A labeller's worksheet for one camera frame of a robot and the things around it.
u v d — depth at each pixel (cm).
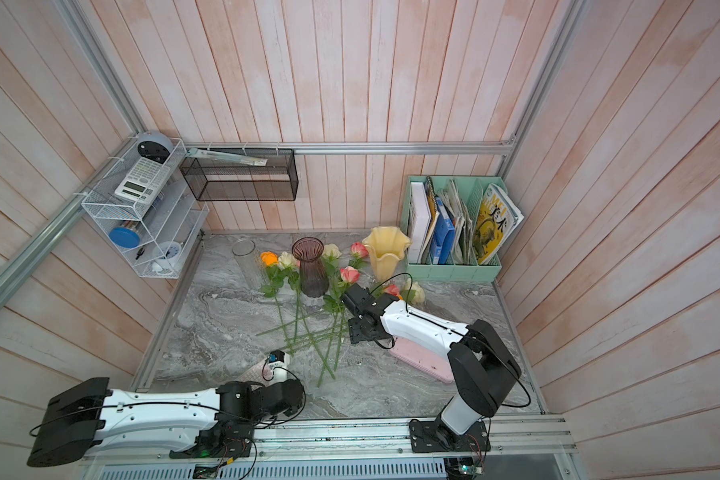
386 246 95
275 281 105
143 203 74
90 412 47
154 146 80
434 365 83
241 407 58
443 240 95
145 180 78
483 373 44
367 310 63
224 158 91
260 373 84
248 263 92
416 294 98
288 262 107
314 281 95
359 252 109
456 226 93
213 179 105
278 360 73
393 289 97
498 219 96
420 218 89
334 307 98
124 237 76
